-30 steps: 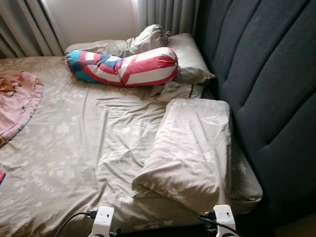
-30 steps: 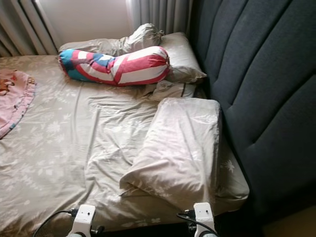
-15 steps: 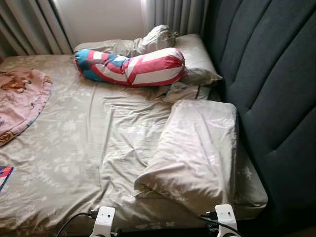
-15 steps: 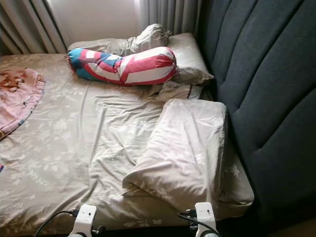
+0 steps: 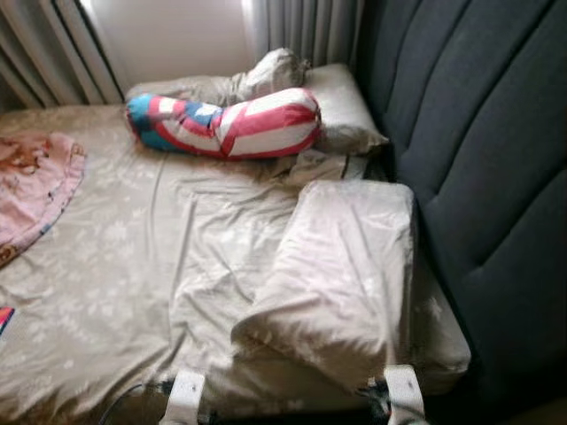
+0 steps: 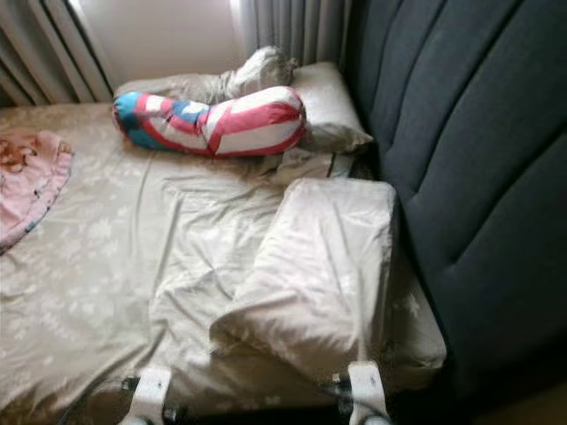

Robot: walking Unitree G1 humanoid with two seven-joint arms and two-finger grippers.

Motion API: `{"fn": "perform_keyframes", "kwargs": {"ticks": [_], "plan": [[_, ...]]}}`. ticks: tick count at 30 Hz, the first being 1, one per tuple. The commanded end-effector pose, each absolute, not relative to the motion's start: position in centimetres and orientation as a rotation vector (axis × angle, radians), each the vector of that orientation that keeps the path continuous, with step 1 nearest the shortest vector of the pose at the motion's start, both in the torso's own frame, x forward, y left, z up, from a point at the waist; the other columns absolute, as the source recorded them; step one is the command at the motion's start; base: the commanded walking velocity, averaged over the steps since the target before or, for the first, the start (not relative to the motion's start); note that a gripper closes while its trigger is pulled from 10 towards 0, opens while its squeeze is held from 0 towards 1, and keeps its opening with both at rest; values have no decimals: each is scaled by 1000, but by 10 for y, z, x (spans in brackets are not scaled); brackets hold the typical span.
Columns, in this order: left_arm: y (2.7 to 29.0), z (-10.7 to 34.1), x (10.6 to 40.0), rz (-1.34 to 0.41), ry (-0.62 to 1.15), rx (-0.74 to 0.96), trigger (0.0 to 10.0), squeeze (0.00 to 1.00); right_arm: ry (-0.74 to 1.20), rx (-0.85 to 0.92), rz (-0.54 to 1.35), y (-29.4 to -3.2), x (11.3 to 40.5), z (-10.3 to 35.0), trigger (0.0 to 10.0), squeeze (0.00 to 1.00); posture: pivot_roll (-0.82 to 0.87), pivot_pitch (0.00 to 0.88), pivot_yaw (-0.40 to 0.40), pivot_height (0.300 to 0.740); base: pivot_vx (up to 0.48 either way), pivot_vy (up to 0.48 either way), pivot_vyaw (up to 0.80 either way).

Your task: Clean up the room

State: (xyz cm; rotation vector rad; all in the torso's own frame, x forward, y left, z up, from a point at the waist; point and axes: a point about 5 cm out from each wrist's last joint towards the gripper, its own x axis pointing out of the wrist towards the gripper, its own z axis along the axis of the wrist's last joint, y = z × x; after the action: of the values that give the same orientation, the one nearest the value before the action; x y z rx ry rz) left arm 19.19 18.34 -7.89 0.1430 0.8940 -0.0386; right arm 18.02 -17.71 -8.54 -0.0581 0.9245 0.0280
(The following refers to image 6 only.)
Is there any large beige pillow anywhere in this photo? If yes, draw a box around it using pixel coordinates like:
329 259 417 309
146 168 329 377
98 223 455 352
211 177 400 383

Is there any beige patterned bed sheet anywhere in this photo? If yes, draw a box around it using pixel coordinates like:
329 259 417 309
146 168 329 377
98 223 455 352
0 102 449 425

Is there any dark padded headboard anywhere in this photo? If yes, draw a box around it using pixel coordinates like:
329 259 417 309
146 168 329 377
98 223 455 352
346 0 567 401

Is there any red white blue bolster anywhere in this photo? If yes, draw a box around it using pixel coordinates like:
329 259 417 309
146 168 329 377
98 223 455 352
113 86 307 159

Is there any pink printed blanket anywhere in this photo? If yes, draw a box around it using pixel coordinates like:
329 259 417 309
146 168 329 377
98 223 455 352
0 128 74 255

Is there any crumpled beige pillow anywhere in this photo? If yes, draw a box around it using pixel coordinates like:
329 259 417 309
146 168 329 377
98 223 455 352
224 46 298 99

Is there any grey pleated curtain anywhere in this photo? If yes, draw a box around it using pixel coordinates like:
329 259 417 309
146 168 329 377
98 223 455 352
0 0 116 109
235 0 351 68

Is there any bright window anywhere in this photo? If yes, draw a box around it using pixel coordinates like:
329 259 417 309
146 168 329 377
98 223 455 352
73 0 247 89

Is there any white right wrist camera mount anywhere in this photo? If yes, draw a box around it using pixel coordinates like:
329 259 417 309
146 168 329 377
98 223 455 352
346 361 390 419

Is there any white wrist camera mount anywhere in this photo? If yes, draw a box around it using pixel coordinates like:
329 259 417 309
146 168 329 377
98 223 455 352
346 361 390 419
133 365 175 422

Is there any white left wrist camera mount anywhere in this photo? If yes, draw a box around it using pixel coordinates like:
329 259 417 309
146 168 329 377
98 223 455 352
133 365 175 422

